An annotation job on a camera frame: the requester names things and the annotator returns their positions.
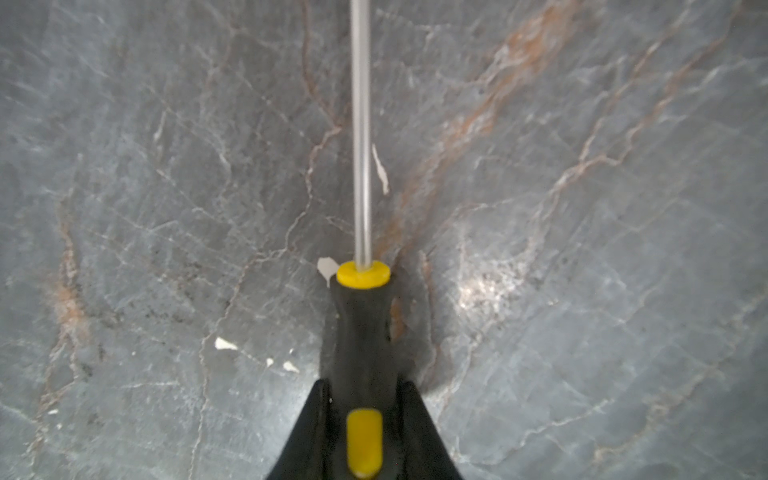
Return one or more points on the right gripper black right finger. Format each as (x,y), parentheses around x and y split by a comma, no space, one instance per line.
(424,453)

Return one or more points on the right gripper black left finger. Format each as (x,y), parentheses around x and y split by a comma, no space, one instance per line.
(304,454)

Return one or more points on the black yellow screwdriver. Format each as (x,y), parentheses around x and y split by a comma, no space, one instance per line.
(363,376)

